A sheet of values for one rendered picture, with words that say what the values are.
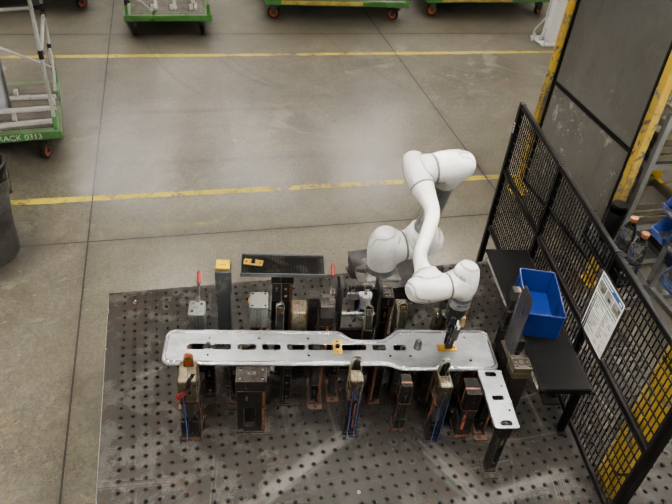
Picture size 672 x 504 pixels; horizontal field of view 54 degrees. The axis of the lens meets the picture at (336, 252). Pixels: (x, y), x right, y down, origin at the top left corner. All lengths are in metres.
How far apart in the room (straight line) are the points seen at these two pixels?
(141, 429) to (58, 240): 2.45
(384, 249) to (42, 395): 2.07
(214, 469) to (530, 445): 1.32
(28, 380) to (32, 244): 1.27
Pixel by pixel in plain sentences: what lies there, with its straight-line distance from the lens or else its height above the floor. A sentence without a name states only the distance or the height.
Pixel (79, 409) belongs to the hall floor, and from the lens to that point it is 3.93.
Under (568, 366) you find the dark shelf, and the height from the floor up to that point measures 1.03.
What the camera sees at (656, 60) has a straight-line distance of 4.49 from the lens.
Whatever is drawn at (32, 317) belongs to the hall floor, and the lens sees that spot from 4.51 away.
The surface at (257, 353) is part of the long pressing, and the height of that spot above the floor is 1.00.
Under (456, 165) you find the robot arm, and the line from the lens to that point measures 2.85.
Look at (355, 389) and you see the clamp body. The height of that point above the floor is 0.99.
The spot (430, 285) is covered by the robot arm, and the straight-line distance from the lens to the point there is 2.47.
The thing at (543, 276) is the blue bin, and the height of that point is 1.13.
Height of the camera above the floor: 3.00
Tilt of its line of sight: 38 degrees down
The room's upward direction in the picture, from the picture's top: 6 degrees clockwise
